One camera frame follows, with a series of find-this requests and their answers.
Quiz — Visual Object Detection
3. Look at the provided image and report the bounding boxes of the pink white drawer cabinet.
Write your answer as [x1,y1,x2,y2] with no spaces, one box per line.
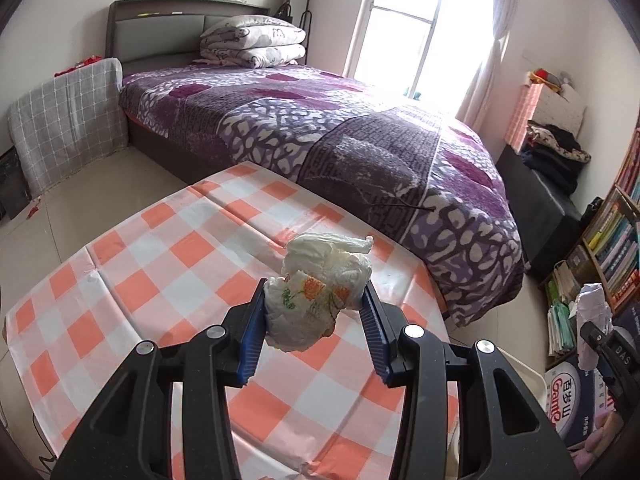
[505,72,587,151]

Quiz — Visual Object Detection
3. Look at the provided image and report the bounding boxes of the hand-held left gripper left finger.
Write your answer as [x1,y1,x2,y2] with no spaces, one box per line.
[50,277,268,480]

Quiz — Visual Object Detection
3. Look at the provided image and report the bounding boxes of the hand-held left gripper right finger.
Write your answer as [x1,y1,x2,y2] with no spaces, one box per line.
[357,285,581,480]

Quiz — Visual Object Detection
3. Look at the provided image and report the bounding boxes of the red cloth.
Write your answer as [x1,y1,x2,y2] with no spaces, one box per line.
[55,57,101,77]

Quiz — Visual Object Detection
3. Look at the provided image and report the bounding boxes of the colourful plush toy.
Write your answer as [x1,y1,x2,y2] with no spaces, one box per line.
[531,67,576,93]

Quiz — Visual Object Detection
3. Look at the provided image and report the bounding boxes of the orange white checkered tablecloth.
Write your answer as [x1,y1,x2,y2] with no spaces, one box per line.
[4,160,461,480]

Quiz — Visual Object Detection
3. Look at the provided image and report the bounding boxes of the silver white wrapper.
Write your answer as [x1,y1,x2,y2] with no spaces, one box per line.
[575,282,615,371]

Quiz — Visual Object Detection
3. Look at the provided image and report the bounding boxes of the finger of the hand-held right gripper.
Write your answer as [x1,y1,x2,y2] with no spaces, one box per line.
[579,322,615,357]

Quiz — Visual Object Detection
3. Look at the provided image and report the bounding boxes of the black bag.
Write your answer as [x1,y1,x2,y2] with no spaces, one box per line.
[580,197,604,226]

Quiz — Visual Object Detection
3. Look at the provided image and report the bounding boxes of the white curtain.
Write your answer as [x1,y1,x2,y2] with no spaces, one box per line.
[455,0,523,126]

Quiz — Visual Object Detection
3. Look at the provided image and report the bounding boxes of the purple patterned bed blanket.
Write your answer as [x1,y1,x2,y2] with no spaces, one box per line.
[119,62,528,328]

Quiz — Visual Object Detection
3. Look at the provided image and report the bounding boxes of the stack of boxes and papers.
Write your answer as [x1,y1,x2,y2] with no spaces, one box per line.
[542,260,583,306]

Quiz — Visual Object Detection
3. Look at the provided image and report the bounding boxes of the wooden bookshelf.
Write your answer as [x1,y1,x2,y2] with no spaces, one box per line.
[540,110,640,311]

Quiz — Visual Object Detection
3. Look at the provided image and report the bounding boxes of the black metal stand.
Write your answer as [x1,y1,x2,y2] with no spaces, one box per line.
[280,0,315,66]

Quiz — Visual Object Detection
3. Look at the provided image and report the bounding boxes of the row of books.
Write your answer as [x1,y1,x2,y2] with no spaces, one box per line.
[615,125,640,196]
[582,200,640,306]

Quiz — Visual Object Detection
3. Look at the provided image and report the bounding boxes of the dark wooden bed frame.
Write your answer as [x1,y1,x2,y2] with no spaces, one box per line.
[106,0,271,186]

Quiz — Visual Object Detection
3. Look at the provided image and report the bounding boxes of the person's right hand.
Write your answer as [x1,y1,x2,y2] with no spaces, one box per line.
[572,410,628,478]

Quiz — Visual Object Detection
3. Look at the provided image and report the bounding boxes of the grey plaid cloth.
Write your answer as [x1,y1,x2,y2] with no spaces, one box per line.
[7,57,130,196]

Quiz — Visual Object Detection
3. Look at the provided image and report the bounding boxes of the window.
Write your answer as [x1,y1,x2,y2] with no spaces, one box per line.
[345,0,501,116]

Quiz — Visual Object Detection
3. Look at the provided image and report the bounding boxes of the black leather bench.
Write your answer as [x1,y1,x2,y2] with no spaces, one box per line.
[495,145,583,281]

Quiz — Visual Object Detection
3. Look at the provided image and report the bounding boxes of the black framed board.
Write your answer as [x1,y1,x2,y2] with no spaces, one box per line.
[0,150,31,221]

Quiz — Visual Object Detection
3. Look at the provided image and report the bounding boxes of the thin black cable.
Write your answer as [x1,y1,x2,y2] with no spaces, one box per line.
[370,199,436,212]

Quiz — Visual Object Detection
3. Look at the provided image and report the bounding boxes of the pile of folded clothes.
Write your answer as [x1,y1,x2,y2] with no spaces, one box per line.
[520,122,592,196]

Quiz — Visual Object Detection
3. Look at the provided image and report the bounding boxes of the stack of green papers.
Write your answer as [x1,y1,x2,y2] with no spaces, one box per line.
[547,300,581,358]

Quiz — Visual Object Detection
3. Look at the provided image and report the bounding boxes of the white plastic bin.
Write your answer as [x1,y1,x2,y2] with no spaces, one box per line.
[445,342,548,480]

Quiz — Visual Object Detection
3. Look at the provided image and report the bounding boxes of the folded white grey quilt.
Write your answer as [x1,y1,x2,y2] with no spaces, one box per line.
[200,15,307,68]

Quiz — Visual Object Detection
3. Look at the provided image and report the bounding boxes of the white floral plastic bag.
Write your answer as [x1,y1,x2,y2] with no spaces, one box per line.
[262,232,375,353]

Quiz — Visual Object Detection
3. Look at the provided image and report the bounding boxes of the blue white water carton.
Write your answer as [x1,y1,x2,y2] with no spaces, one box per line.
[544,360,616,448]

